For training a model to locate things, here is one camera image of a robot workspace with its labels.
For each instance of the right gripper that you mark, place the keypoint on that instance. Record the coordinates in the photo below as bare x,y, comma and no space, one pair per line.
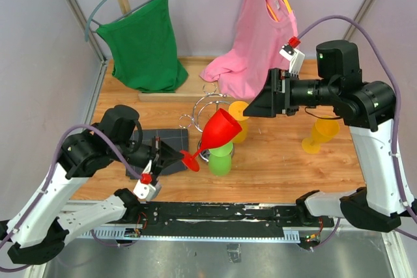
275,97

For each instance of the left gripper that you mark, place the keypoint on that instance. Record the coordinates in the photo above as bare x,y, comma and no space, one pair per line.
159,153

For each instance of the red wine glass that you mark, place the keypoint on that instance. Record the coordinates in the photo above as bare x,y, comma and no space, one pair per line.
220,129

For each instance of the green wine glass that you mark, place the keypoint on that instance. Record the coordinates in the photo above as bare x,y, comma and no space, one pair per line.
220,159

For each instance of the yellow wine glass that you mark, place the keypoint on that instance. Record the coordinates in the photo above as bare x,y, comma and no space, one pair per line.
322,132
236,110

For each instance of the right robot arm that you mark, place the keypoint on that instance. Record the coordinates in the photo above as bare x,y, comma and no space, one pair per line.
369,110

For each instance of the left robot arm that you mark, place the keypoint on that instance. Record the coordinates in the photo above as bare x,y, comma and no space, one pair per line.
40,231

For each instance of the chrome wine glass rack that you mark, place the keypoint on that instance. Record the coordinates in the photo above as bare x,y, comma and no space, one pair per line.
211,98

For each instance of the dark grey checked cloth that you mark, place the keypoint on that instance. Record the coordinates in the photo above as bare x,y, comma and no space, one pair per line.
178,138

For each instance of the pink t-shirt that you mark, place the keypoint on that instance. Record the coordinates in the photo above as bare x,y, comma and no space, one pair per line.
263,27

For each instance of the green t-shirt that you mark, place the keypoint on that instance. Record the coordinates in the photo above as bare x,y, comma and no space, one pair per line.
144,49

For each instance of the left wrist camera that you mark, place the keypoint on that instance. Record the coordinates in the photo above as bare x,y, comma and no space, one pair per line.
148,187

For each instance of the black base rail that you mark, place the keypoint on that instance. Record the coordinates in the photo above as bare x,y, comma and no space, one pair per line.
218,220

